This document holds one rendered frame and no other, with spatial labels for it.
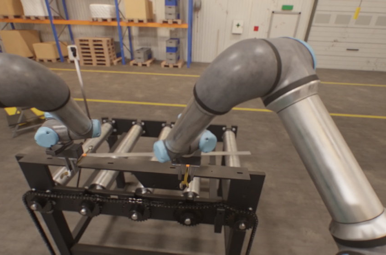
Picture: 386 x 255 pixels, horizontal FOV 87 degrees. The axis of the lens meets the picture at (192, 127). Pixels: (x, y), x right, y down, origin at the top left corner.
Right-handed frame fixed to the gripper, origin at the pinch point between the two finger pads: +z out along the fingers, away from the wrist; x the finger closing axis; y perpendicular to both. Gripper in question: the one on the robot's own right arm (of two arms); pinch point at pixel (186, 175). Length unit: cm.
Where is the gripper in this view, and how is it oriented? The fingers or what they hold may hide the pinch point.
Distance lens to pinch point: 98.6
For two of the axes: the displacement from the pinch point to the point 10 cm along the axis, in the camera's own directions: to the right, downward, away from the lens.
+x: 10.0, 0.6, -0.6
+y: -0.8, 4.7, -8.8
